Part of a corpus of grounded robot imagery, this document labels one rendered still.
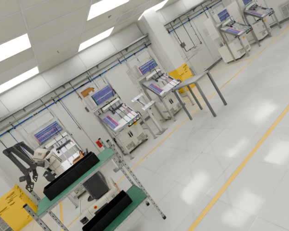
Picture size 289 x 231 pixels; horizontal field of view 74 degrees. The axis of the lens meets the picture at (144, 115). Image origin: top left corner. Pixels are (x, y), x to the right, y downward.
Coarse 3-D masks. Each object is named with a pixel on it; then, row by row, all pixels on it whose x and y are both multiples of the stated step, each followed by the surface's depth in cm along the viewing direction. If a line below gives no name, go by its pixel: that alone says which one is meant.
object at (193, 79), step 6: (204, 72) 372; (192, 78) 390; (198, 78) 358; (210, 78) 376; (180, 84) 411; (186, 84) 373; (198, 84) 356; (174, 90) 408; (198, 90) 359; (216, 90) 383; (204, 96) 360; (222, 96) 384; (180, 102) 417; (198, 102) 441; (210, 108) 365
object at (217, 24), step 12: (228, 12) 659; (204, 24) 676; (216, 24) 638; (228, 24) 645; (240, 24) 651; (216, 36) 668; (240, 36) 655; (228, 48) 656; (240, 48) 650; (228, 60) 689
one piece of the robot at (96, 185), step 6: (96, 174) 284; (90, 180) 281; (96, 180) 283; (102, 180) 288; (84, 186) 279; (90, 186) 281; (96, 186) 283; (102, 186) 286; (90, 192) 281; (96, 192) 284; (102, 192) 286; (96, 198) 284
